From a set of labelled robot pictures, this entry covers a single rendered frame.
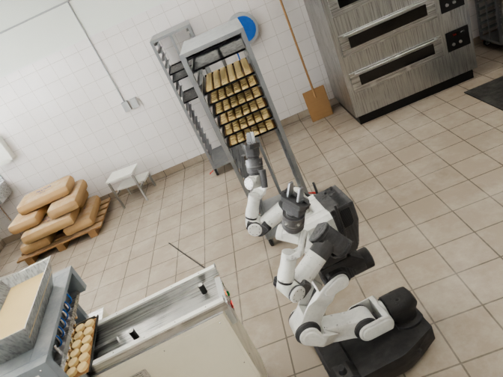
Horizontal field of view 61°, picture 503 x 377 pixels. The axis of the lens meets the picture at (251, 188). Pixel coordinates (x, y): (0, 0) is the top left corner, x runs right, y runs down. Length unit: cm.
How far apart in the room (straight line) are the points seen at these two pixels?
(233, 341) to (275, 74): 432
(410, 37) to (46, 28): 431
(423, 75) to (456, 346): 349
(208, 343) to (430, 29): 424
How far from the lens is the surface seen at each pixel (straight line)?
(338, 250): 191
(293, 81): 609
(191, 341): 228
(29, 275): 259
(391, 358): 259
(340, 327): 251
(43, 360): 210
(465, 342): 282
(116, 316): 254
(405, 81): 545
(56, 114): 639
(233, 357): 241
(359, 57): 518
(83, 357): 240
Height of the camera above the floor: 223
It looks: 27 degrees down
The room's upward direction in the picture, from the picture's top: 25 degrees counter-clockwise
